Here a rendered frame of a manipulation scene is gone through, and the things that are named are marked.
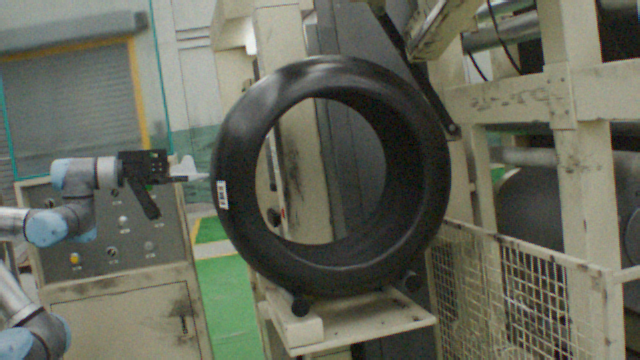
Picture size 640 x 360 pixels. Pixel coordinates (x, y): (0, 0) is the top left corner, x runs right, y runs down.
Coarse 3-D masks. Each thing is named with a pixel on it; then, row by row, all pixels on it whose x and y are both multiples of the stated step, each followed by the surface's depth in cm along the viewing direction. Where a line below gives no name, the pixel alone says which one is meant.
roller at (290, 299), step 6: (276, 288) 166; (282, 288) 157; (282, 294) 155; (288, 294) 149; (294, 294) 147; (300, 294) 147; (288, 300) 147; (294, 300) 143; (300, 300) 143; (306, 300) 143; (288, 306) 147; (294, 306) 142; (300, 306) 143; (306, 306) 143; (294, 312) 142; (300, 312) 143; (306, 312) 143
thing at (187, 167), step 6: (186, 156) 143; (186, 162) 143; (192, 162) 143; (174, 168) 142; (180, 168) 142; (186, 168) 143; (192, 168) 143; (186, 174) 143; (192, 174) 143; (198, 174) 144; (204, 174) 145; (192, 180) 143; (198, 180) 144
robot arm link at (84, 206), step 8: (64, 200) 137; (72, 200) 136; (80, 200) 137; (88, 200) 138; (72, 208) 133; (80, 208) 136; (88, 208) 138; (80, 216) 134; (88, 216) 137; (80, 224) 133; (88, 224) 138; (96, 224) 141; (80, 232) 135; (88, 232) 138; (96, 232) 141; (72, 240) 137; (80, 240) 138; (88, 240) 140
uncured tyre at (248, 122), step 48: (240, 96) 157; (288, 96) 137; (336, 96) 167; (384, 96) 141; (240, 144) 136; (384, 144) 171; (432, 144) 145; (240, 192) 136; (384, 192) 174; (432, 192) 146; (240, 240) 139; (288, 240) 169; (336, 240) 173; (384, 240) 170; (288, 288) 144; (336, 288) 143
